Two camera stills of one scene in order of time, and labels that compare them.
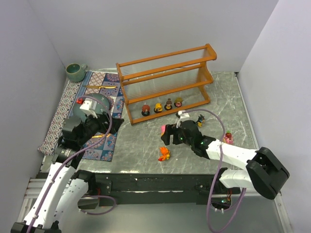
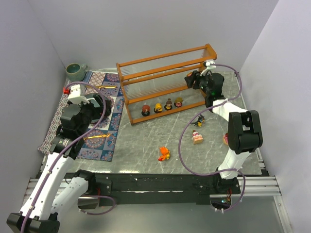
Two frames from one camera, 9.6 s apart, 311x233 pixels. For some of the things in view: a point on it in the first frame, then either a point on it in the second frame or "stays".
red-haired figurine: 146,111 stays
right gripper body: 175,135 to 196,81
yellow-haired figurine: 158,108 stays
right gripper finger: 170,129 to 190,79
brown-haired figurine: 168,106 stays
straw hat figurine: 178,101 stays
